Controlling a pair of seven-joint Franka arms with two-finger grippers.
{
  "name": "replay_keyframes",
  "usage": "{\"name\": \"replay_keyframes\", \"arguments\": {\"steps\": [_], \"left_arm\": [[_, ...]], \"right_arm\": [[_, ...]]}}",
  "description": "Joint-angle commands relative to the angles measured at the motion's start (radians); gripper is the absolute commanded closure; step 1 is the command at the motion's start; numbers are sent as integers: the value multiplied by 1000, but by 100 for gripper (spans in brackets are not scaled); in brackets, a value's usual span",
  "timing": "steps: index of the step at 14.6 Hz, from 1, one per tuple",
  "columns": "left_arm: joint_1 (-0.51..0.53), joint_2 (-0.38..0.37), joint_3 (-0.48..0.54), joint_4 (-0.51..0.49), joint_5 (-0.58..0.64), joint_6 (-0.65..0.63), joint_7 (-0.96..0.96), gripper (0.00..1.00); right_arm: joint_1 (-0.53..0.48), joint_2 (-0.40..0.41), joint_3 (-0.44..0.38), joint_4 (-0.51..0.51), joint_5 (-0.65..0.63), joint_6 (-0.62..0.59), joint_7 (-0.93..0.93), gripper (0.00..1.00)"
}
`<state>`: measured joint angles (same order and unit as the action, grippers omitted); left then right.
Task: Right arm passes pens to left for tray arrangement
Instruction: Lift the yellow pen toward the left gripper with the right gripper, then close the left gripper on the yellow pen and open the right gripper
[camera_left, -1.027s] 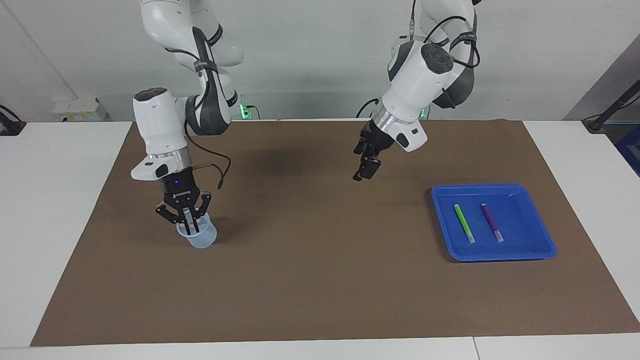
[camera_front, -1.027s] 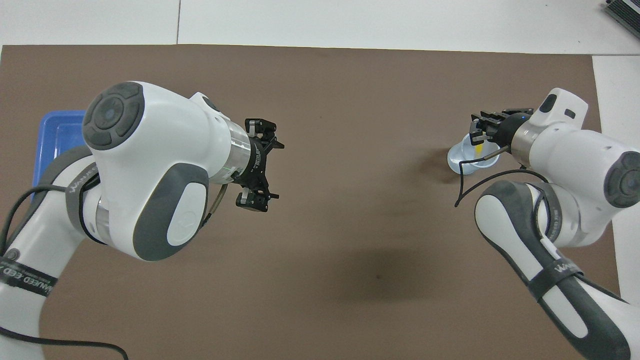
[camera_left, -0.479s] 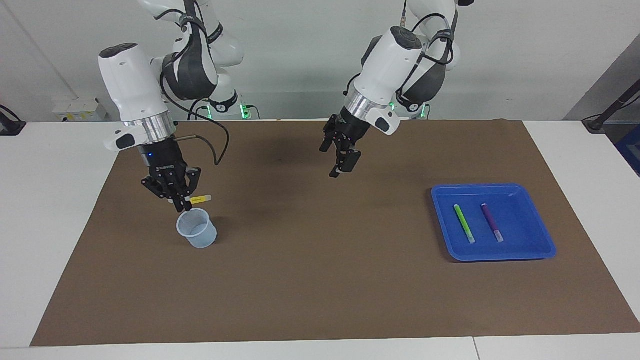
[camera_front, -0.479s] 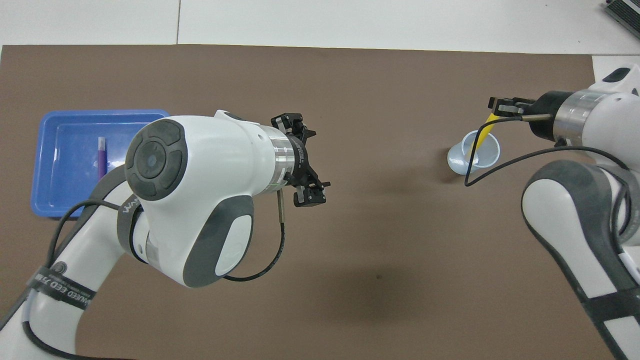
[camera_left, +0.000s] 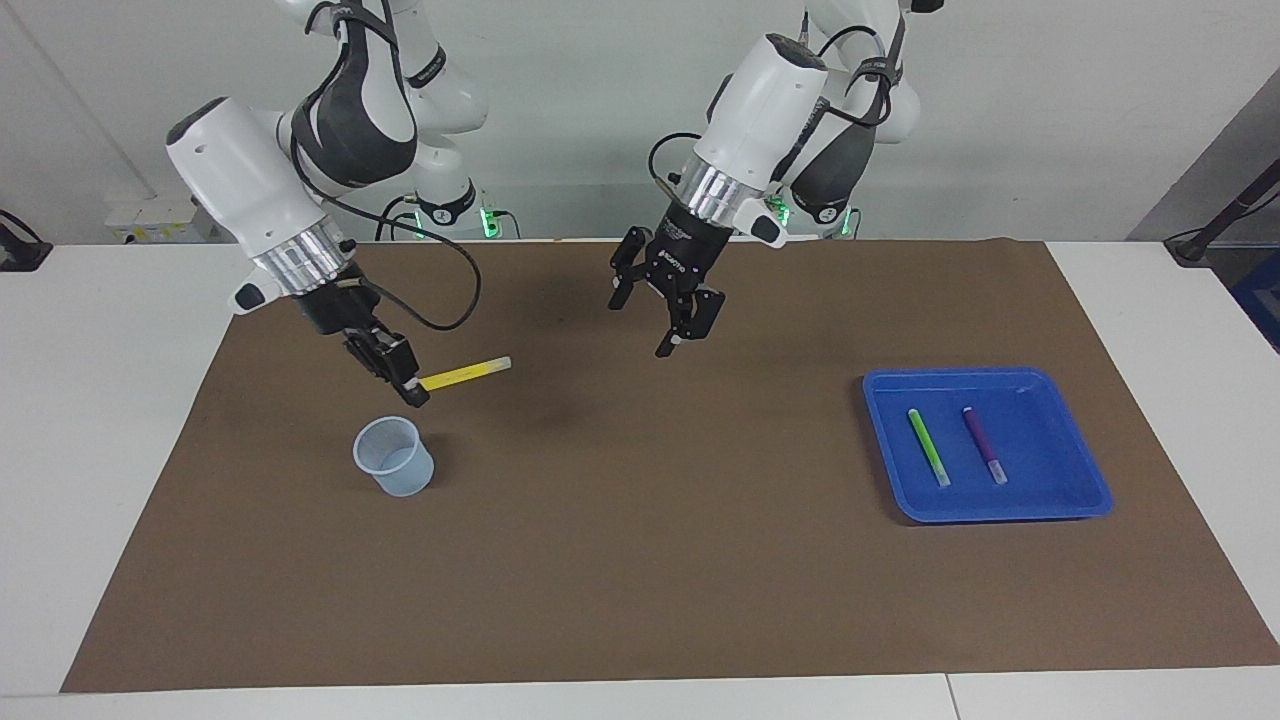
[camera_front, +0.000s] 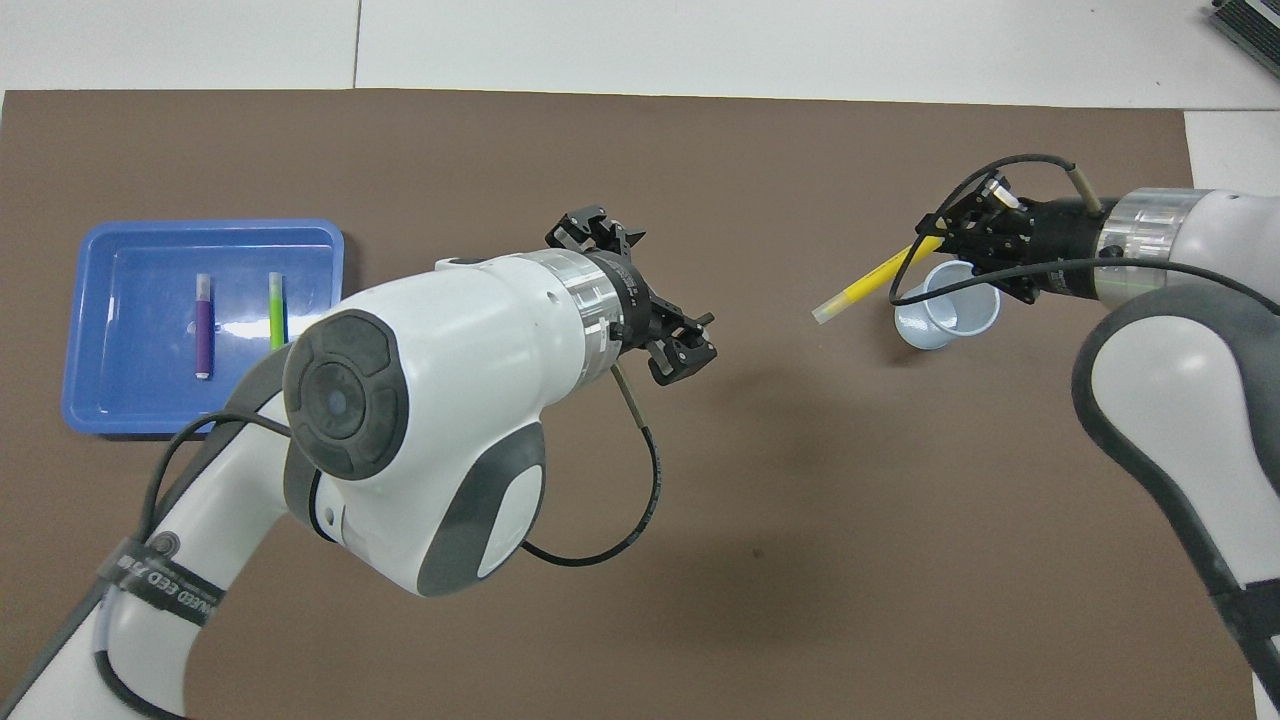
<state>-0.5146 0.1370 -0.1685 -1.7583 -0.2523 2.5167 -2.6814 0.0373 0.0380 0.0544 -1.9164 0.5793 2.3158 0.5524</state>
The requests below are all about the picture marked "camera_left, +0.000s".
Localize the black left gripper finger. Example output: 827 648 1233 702
654 286 728 360
607 226 652 312

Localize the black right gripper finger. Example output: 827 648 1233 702
372 325 419 379
343 330 433 410

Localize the yellow pen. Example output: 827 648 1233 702
418 356 513 393

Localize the green pen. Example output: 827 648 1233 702
906 407 952 489

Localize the purple pen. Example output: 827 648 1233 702
962 405 1009 486

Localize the blue plastic tray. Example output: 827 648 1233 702
862 366 1114 524

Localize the translucent plastic cup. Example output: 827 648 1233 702
352 417 436 498

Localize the brown table mat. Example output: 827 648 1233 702
60 238 1280 694

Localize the black table clamp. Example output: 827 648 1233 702
0 208 53 273

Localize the black stand pole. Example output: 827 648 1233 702
1165 155 1280 266

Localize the blue box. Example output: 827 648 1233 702
1228 250 1280 353

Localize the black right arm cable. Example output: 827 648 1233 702
290 120 484 334

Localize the black base cable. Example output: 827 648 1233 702
375 195 521 241

